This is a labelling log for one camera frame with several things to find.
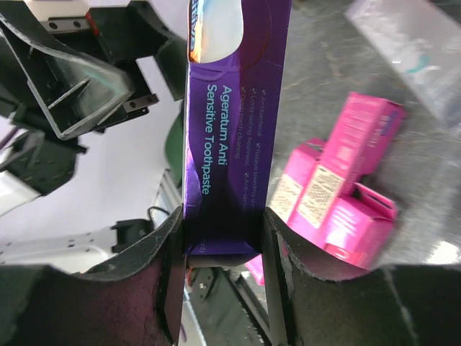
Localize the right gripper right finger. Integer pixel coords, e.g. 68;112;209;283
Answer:
262;209;460;345

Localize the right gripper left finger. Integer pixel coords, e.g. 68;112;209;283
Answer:
1;208;185;345

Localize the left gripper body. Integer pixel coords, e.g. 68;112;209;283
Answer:
26;1;187;123

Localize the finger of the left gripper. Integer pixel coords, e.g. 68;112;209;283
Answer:
1;10;133;140

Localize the pink box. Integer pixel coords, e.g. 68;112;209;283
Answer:
248;182;399;285
298;92;406;228
269;138;326;224

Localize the white RiO toothpaste box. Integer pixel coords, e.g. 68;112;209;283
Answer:
183;1;292;267

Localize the clear Protefix box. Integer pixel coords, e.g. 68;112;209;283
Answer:
345;1;460;131

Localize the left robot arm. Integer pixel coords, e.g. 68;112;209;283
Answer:
1;1;186;256

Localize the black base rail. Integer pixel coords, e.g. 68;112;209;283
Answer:
185;267;272;346

